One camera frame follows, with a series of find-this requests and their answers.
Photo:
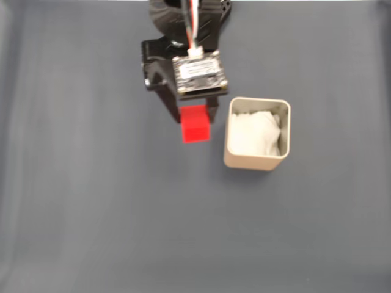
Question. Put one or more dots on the red cube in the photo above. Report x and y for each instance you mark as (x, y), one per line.
(195, 128)

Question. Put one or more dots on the beige square box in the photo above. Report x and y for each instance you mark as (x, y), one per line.
(250, 163)

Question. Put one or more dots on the white crumpled tissue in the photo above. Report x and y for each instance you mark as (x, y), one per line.
(253, 134)

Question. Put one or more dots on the blue-grey table mat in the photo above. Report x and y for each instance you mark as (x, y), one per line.
(91, 198)

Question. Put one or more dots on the camera circuit board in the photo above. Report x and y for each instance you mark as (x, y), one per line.
(198, 73)

